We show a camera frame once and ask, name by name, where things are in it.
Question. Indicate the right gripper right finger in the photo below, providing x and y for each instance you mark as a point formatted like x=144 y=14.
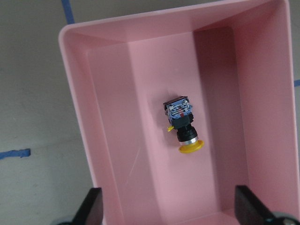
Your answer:
x=249 y=210

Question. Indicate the pink plastic bin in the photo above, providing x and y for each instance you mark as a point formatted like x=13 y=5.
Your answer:
x=233 y=60

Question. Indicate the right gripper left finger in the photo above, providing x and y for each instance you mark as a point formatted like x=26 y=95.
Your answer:
x=91 y=209

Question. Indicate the yellow push button switch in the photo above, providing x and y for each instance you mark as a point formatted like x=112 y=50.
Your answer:
x=180 y=117

